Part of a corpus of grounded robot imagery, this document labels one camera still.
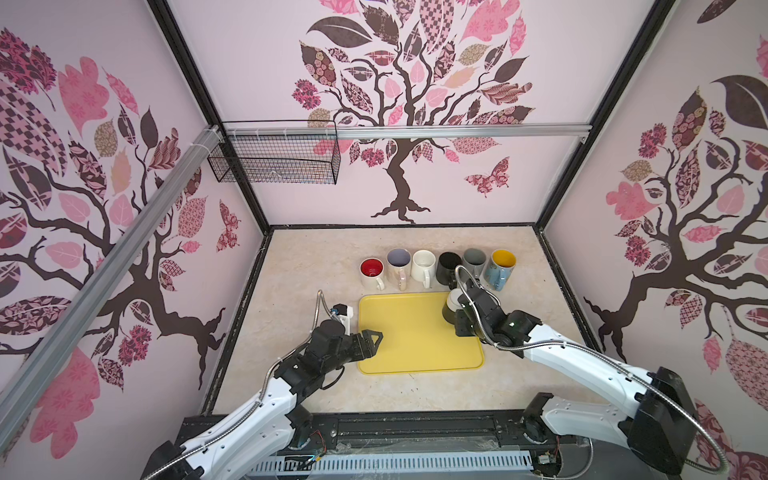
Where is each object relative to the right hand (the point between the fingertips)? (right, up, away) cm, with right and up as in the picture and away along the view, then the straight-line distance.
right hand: (458, 315), depth 83 cm
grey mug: (+9, +15, +16) cm, 24 cm away
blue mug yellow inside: (+16, +12, +12) cm, 24 cm away
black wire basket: (-67, +56, +39) cm, 96 cm away
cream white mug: (-26, +10, +20) cm, 34 cm away
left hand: (-24, -7, -3) cm, 25 cm away
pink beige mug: (-17, +13, +12) cm, 25 cm away
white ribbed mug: (-8, +13, +18) cm, 23 cm away
